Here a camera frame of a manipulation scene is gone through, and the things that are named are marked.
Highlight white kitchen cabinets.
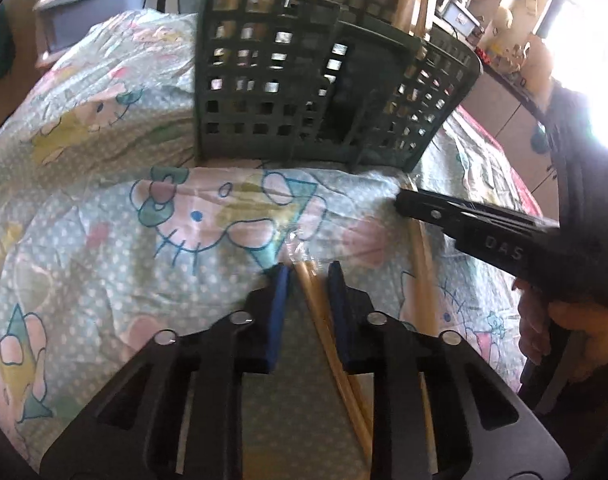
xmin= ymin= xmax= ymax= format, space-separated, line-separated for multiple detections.
xmin=461 ymin=65 xmax=559 ymax=219

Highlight right hand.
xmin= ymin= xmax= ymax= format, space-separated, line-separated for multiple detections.
xmin=512 ymin=278 xmax=608 ymax=382

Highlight cartoon print light blue cloth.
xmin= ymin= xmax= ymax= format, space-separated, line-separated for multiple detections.
xmin=0 ymin=11 xmax=524 ymax=479

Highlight light blue storage box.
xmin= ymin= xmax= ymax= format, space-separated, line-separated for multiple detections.
xmin=442 ymin=0 xmax=480 ymax=37

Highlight green plastic utensil basket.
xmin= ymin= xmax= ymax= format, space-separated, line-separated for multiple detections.
xmin=194 ymin=0 xmax=482 ymax=172

